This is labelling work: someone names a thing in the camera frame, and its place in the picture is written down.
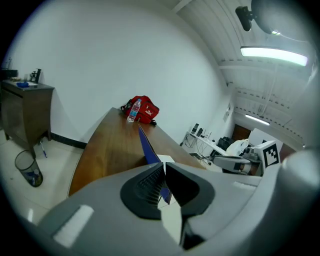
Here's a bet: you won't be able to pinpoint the red bag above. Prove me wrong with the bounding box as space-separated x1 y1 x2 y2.
120 95 161 125

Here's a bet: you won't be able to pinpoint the long ceiling light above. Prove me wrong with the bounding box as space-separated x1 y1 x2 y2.
240 45 309 67
244 113 271 127

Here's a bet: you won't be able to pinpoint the blue and white pen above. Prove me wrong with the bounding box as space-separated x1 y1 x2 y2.
39 140 48 159

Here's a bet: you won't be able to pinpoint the brown door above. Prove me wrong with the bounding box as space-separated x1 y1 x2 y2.
231 123 252 142

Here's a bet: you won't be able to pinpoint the black electronic devices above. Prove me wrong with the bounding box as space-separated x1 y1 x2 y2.
190 122 205 138

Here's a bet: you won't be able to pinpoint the white plastic bag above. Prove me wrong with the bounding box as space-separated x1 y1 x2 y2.
225 138 250 157

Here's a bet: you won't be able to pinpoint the clear plastic water bottle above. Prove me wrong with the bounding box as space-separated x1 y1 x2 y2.
126 98 143 123

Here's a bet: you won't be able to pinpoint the black bag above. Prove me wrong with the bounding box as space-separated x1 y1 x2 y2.
217 136 237 152

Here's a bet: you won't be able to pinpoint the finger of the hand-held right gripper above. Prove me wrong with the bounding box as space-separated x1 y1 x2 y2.
212 154 245 174

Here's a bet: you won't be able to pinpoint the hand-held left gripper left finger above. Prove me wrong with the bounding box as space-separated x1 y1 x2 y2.
27 161 186 256

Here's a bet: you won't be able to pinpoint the black mesh trash bin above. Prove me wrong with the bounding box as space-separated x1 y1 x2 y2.
14 149 44 188

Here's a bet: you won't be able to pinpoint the black head camera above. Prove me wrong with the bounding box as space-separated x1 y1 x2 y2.
234 5 259 32

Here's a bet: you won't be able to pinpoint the dark wooden cabinet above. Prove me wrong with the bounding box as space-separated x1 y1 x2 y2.
0 79 56 159

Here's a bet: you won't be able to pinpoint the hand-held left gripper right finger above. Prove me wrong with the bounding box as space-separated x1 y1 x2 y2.
165 161 265 251

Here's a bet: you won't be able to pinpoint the black box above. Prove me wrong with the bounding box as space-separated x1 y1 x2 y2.
0 69 19 81

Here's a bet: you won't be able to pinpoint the white wall poster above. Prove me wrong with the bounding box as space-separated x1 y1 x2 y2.
222 102 232 124

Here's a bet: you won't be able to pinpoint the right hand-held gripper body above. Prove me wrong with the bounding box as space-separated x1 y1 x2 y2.
241 140 281 177

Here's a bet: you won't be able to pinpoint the blue cover notebook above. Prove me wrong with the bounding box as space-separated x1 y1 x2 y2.
137 123 182 247

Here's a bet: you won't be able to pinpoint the white desk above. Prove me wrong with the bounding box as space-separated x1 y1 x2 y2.
185 130 234 158

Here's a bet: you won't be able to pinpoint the black stand device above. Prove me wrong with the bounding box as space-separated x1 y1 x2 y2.
30 67 42 84

